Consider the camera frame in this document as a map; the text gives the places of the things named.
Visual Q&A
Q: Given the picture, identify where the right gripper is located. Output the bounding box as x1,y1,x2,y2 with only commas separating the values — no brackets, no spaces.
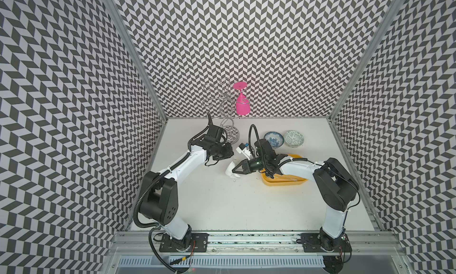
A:
231,156,267,175

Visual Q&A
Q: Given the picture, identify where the test tube blue cap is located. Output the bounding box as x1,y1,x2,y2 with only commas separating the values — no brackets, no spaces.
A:
274,176,298,183
232,173,239,182

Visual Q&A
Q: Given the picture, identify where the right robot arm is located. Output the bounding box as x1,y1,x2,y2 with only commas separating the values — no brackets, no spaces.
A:
232,139,359,253

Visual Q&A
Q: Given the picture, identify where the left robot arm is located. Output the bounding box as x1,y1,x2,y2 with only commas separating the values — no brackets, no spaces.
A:
133,122,234,251

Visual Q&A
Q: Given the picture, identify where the yellow plastic tray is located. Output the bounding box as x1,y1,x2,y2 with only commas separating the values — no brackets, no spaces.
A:
260,169,308,187

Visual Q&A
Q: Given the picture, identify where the blue patterned bowl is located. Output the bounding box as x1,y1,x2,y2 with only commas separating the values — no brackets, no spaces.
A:
264,132,285,149

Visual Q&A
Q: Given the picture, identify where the pink wine glass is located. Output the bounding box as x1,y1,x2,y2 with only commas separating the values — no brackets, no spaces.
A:
233,82,251,116

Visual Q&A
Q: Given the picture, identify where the green patterned bowl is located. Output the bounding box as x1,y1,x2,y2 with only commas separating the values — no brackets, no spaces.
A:
284,130,305,148

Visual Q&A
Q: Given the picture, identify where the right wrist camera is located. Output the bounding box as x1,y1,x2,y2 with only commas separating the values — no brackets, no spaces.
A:
236,143,253,160

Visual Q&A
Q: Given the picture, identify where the metal wire glass rack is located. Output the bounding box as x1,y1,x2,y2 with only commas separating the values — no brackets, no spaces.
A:
204,78,240,144

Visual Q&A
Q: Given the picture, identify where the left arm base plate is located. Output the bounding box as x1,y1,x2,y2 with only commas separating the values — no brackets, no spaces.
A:
159,232,209,253

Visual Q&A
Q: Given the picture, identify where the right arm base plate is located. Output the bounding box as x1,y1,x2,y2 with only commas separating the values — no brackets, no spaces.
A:
296,232,352,255

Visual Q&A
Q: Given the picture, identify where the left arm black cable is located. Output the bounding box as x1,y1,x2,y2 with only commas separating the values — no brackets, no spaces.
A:
133,177,190,274

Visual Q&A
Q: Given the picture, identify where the aluminium front rail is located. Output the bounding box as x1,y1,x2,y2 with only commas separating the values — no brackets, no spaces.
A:
108,231,406,256

